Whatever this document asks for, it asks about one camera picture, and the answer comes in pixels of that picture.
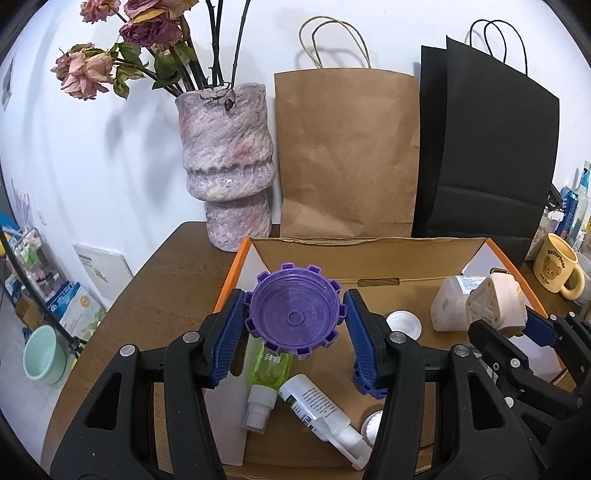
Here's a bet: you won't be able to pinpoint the cluttered storage rack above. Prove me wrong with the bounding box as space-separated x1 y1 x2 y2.
7 228 61 298

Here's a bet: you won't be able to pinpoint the mottled purple vase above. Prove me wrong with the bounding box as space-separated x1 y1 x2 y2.
174 83 276 252

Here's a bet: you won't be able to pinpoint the cream plug adapter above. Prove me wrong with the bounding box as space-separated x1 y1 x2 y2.
465 271 528 340

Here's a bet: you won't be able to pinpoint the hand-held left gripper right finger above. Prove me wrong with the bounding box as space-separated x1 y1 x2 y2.
342 288 536 480

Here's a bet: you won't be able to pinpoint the red cardboard box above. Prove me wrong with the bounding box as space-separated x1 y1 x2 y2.
203 236 566 469

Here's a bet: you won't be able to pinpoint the clear container with black clips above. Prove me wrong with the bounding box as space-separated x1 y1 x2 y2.
536 182 566 261

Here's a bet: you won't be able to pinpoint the clear cotton swab box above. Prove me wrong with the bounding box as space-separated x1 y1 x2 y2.
430 275 488 332

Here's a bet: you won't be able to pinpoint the black paper bag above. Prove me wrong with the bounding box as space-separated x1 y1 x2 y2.
411 19 561 264

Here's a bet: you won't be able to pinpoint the pale green plastic basin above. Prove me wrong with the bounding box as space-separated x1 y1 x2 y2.
23 325 69 386

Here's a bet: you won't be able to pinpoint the black light stand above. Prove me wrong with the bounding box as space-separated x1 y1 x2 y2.
0 231 84 361

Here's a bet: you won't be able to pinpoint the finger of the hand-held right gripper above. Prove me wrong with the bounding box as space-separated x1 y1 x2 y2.
468 318 583 418
525 307 591 393

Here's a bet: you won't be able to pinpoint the dried pink flowers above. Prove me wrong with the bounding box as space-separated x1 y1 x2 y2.
51 0 252 100

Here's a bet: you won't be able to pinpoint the white flat box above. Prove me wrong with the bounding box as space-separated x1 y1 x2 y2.
73 244 134 315

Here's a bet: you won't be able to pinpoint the blue and white package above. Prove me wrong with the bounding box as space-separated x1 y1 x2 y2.
46 281 108 343

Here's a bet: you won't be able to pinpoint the purple notched cap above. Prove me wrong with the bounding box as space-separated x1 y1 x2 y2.
244 262 347 361

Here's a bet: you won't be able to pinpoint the yellow bear mug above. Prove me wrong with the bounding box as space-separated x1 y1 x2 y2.
533 233 585 300

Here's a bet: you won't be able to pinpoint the brown paper bag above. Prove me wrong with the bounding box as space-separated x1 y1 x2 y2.
274 15 421 239

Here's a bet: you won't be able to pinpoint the clear plastic bottle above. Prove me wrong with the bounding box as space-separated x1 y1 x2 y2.
573 161 591 245

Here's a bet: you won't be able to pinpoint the white nasal spray bottle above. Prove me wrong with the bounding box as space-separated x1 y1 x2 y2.
278 374 372 472

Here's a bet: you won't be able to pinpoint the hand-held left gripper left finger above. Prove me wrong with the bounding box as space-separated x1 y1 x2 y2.
50 288 247 480

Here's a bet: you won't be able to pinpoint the green spray bottle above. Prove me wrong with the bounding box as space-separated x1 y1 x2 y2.
245 339 294 435

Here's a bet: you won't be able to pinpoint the white plastic bottle cap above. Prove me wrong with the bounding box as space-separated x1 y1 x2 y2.
360 410 386 449
385 310 422 343

